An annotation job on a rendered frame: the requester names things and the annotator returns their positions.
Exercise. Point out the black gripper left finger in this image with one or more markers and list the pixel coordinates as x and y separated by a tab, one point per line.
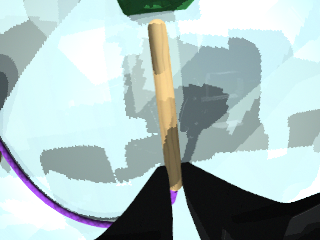
149	216

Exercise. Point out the green block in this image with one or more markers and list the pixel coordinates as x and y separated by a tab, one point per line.
132	7

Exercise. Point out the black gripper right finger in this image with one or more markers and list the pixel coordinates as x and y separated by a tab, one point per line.
223	211

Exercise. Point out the wooden stick with purple string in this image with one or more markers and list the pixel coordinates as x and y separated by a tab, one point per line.
161	64

